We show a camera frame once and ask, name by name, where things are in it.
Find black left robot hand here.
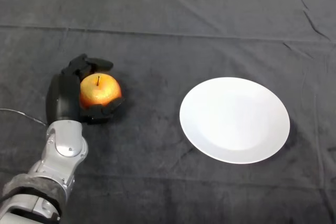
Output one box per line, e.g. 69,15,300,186
46,54,125,125

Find red yellow apple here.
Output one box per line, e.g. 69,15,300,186
79,73,123,110

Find white round plate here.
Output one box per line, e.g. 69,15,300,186
179,77,291,165

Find black table cloth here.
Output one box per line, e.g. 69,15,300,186
0,0,336,224

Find thin grey wrist cable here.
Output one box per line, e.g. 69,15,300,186
0,108,48,126

